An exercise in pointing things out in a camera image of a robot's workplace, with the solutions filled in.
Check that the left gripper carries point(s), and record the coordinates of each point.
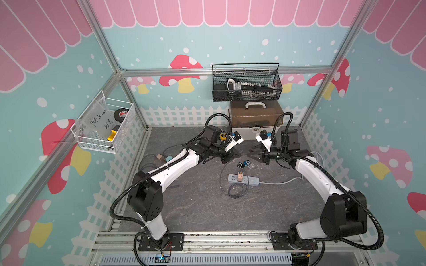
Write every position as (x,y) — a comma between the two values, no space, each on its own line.
(231,153)

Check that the socket bit set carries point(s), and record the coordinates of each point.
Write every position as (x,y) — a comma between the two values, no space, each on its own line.
(236,88)

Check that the clear plastic wall bin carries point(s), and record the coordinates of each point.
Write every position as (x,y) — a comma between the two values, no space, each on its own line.
(96,123)

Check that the black electrical tape roll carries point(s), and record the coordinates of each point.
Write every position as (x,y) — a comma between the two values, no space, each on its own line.
(121,114)

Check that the yellow tool in bin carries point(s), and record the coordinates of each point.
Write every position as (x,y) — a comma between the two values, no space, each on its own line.
(112,135)

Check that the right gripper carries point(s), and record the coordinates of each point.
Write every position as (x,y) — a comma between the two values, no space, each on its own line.
(263,154)

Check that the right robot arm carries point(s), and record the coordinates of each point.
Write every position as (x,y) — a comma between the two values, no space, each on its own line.
(345,212)

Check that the white toolbox brown lid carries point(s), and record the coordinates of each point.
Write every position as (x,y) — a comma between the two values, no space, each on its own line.
(249,118)

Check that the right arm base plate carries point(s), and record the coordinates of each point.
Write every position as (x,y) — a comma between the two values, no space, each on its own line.
(289,241)

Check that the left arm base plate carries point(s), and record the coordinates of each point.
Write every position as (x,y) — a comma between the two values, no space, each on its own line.
(169,242)

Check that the yellow tape measure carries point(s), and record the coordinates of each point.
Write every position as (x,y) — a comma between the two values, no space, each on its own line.
(223,136)

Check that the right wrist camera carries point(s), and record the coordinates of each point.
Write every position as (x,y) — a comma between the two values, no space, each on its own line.
(265,138)

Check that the black mp3 player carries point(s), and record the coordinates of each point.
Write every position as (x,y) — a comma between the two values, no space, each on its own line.
(240,165)

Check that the white power strip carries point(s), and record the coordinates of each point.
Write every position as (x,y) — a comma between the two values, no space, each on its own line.
(247,180)

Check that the pink USB charger adapter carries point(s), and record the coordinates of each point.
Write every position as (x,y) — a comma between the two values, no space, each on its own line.
(240,176)

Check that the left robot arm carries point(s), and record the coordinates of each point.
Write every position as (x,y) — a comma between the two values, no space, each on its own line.
(145,195)

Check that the brown grey plug on table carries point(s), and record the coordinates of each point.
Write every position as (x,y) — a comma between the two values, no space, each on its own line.
(164,158)

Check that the black wire mesh basket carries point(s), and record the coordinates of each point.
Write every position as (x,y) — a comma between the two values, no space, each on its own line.
(263,73)

